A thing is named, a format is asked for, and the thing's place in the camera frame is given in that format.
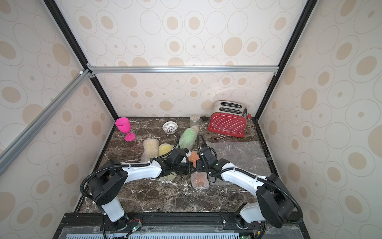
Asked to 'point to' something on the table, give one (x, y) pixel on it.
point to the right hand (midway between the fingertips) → (204, 162)
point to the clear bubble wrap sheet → (246, 155)
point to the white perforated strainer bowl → (169, 127)
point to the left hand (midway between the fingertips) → (201, 172)
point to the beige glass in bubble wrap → (150, 150)
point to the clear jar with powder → (195, 120)
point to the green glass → (188, 137)
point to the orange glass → (199, 180)
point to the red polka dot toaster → (229, 117)
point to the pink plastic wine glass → (123, 124)
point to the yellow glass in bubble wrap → (164, 149)
